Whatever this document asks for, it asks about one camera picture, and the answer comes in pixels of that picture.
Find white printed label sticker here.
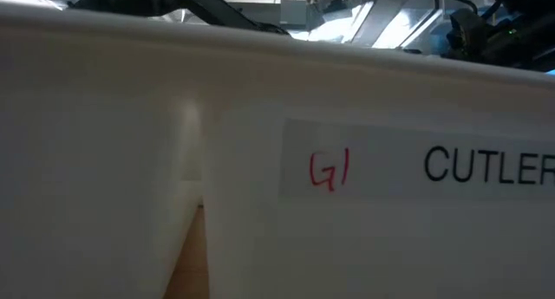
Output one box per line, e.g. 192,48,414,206
279,118,555,204

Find grey ceiling box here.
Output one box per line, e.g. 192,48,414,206
279,0,310,30

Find white plastic cutlery organizer tray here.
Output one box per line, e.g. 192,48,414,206
0,2,555,299

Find rectangular silver air duct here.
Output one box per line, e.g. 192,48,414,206
308,0,443,49

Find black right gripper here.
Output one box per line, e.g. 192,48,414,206
446,8,555,73

